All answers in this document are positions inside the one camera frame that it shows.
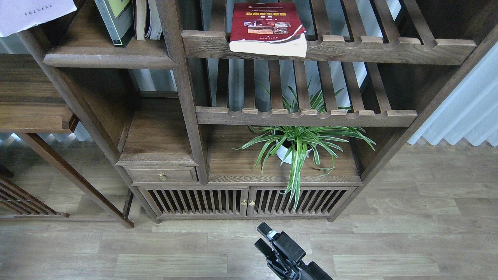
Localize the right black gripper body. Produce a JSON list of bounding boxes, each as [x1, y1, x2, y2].
[[267, 257, 333, 280]]

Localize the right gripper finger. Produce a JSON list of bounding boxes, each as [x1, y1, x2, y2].
[[257, 222, 306, 264], [254, 238, 276, 261]]

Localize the red cover book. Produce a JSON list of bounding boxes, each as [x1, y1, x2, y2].
[[229, 2, 307, 58]]

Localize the green grey cover book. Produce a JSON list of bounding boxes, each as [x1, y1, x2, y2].
[[95, 0, 135, 47]]

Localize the white lavender cover book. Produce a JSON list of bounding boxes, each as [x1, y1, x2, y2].
[[0, 0, 77, 37]]

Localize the upright books on shelf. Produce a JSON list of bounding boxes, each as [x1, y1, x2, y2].
[[132, 0, 162, 40]]

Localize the brass cabinet door knobs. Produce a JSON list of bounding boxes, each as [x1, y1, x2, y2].
[[240, 199, 256, 206]]

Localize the white plant pot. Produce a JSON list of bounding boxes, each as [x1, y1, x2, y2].
[[276, 140, 313, 165]]

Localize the green spider plant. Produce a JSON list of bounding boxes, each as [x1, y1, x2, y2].
[[230, 80, 376, 212]]

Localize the dark wooden bookshelf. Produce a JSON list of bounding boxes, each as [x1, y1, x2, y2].
[[19, 0, 497, 222]]

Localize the brass drawer knob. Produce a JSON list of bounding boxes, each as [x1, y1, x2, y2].
[[158, 172, 167, 181]]

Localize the white curtain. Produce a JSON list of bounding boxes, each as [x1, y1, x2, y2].
[[408, 44, 498, 147]]

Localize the wooden side table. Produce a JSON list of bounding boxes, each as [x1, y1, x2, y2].
[[0, 54, 134, 228]]

